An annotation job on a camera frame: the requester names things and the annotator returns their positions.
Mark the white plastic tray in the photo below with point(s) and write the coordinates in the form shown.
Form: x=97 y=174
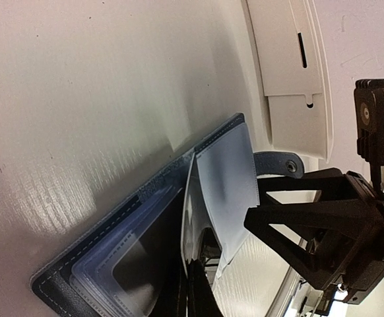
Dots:
x=295 y=76

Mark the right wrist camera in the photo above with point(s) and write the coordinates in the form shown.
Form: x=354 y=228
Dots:
x=369 y=105

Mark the black VIP credit card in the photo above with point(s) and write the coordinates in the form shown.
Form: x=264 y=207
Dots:
x=140 y=272

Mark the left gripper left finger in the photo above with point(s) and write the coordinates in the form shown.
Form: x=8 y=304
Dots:
x=172 y=300

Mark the blue leather card holder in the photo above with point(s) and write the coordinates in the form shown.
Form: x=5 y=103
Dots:
x=219 y=175

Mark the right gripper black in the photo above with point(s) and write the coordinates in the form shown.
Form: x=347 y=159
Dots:
x=344 y=229

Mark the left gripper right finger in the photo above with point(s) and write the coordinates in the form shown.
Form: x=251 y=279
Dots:
x=200 y=299

